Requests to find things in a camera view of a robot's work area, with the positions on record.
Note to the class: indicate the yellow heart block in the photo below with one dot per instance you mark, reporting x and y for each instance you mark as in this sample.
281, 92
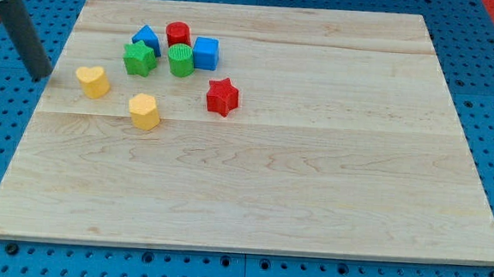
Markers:
93, 81

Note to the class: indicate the yellow hexagon block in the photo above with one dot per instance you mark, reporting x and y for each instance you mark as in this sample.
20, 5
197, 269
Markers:
144, 112

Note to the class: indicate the red star block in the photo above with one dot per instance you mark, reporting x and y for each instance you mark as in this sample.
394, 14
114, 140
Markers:
222, 97

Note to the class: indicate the blue cube block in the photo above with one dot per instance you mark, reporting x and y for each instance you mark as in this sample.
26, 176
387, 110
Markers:
206, 53

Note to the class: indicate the green cylinder block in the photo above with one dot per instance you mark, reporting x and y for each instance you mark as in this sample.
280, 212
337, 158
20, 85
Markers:
180, 59

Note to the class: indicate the red cylinder block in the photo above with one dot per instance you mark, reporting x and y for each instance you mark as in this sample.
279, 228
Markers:
178, 32

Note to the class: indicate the green star block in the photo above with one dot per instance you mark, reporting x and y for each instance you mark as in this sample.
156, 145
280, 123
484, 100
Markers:
139, 59

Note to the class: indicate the blue triangle block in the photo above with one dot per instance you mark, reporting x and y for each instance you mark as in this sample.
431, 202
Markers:
148, 36

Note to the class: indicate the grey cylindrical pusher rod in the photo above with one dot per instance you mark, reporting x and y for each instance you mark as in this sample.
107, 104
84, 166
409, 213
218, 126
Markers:
20, 28

